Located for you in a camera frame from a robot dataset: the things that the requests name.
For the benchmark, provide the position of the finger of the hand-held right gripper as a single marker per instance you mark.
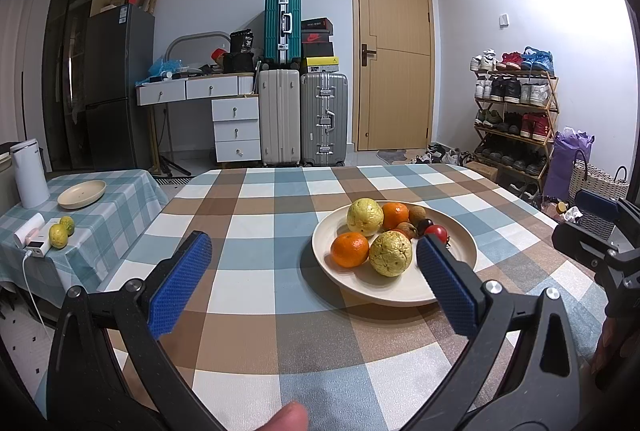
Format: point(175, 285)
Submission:
point(580, 243)
point(600, 203)

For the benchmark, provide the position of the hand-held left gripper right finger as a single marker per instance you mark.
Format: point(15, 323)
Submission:
point(447, 285)

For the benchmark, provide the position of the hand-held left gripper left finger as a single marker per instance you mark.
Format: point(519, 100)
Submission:
point(182, 282)

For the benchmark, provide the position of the red tomato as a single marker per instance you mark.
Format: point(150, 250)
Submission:
point(438, 232)

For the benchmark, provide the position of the dark purple passion fruit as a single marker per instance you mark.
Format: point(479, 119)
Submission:
point(425, 225)

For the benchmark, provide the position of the large wrinkled yellow guava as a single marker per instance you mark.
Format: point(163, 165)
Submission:
point(391, 254)

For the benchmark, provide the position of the round brown fruit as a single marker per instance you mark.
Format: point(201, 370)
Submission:
point(417, 214)
point(406, 230)

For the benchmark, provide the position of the large cream plate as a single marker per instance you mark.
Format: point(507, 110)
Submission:
point(370, 287)

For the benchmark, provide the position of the smooth orange tangerine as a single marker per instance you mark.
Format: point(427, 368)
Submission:
point(396, 215)
point(350, 250)

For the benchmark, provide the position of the person's left hand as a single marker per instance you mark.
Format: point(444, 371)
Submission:
point(287, 417)

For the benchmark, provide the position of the woven basket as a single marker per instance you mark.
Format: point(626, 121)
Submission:
point(600, 178)

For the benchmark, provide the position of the purple bag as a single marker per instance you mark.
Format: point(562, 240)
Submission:
point(565, 168)

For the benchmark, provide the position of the small yellow guava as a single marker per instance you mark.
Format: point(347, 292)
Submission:
point(365, 217)

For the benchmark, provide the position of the pale blue checked tablecloth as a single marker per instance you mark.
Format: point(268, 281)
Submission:
point(125, 191)

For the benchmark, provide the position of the black tripod stand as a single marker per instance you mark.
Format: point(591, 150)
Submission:
point(170, 163)

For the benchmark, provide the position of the cardboard box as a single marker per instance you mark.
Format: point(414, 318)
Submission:
point(482, 171)

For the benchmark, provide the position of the green yellow lime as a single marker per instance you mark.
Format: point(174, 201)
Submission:
point(57, 237)
point(68, 224)

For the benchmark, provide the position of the pile of loose shoes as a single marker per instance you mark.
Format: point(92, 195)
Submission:
point(442, 154)

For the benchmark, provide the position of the small cream plate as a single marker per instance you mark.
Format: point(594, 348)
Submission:
point(81, 195)

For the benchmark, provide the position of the grey door mat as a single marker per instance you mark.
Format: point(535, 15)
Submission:
point(391, 155)

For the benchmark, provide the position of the wooden shoe rack with shoes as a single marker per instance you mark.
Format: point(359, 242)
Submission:
point(510, 91)

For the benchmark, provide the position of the white power bank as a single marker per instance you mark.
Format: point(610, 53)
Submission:
point(37, 250)

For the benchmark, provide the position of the white desk with drawers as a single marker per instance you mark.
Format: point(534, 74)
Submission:
point(235, 131)

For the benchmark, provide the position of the white rounded device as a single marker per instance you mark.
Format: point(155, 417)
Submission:
point(27, 231)

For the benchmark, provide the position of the white kettle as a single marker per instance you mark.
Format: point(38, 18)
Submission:
point(29, 173)

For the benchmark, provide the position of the beige suitcase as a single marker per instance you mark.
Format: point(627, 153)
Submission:
point(279, 116)

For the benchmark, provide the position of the silver suitcase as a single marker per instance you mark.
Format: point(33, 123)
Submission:
point(324, 121)

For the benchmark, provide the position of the wooden door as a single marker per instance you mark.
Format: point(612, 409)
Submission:
point(395, 86)

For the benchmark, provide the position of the grey refrigerator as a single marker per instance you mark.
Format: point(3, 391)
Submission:
point(117, 86)

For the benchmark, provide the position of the blue plastic bag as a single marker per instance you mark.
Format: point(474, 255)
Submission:
point(162, 67)

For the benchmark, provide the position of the plain black bag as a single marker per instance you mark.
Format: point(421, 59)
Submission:
point(239, 62)

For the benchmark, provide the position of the small red item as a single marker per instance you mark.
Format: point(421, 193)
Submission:
point(217, 56)

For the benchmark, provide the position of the black printed bag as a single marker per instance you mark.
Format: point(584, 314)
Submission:
point(242, 42)

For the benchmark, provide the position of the tall dark cabinet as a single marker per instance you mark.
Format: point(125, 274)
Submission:
point(62, 61)

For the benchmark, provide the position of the yellow black shoe box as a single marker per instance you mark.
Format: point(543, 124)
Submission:
point(320, 63)

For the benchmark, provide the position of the teal suitcase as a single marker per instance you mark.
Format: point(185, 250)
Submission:
point(274, 26)

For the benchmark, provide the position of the black red-top shoe box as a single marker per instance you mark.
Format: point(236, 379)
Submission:
point(316, 24)

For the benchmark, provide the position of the grey arched frame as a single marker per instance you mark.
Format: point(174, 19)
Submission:
point(175, 43)

